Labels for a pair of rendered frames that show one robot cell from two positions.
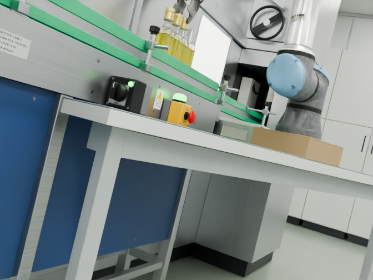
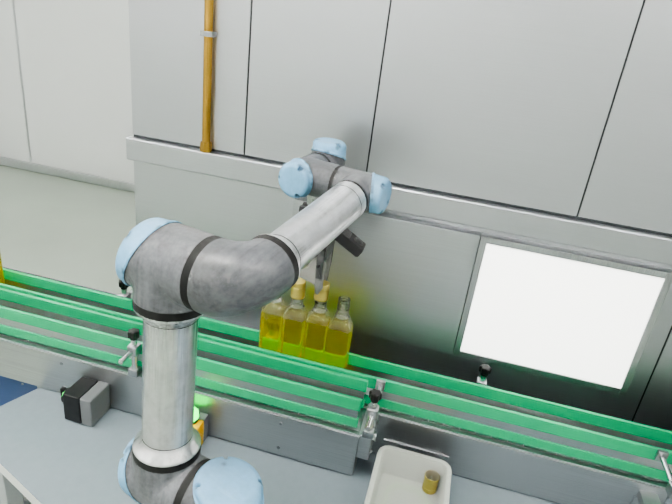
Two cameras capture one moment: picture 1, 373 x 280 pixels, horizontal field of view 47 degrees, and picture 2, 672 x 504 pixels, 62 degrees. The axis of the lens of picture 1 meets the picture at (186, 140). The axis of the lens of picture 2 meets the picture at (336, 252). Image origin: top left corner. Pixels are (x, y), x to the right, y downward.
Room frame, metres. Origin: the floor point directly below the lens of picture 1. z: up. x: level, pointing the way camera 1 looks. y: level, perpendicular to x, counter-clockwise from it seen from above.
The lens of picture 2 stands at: (1.38, -1.06, 1.80)
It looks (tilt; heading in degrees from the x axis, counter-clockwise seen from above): 24 degrees down; 75
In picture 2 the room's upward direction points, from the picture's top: 7 degrees clockwise
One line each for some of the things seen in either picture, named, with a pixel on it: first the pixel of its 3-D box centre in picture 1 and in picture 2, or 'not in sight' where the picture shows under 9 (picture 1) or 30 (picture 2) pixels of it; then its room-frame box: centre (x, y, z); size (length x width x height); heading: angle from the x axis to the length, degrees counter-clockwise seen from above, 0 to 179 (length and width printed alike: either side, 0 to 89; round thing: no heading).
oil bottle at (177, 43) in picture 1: (167, 60); (293, 341); (1.61, 0.14, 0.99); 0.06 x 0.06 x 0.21; 64
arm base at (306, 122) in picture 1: (300, 121); not in sight; (1.43, -0.36, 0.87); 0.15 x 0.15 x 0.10
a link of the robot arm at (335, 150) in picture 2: not in sight; (326, 165); (1.65, 0.12, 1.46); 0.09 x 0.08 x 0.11; 51
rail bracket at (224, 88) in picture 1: (218, 89); (374, 407); (1.77, -0.08, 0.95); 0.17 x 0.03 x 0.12; 64
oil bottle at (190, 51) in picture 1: (181, 68); (337, 352); (1.72, 0.09, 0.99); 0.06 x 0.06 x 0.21; 64
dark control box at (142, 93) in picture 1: (129, 96); (86, 401); (1.11, 0.17, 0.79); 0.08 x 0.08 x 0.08; 64
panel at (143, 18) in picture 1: (189, 43); (458, 294); (2.01, 0.09, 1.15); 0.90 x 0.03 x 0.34; 154
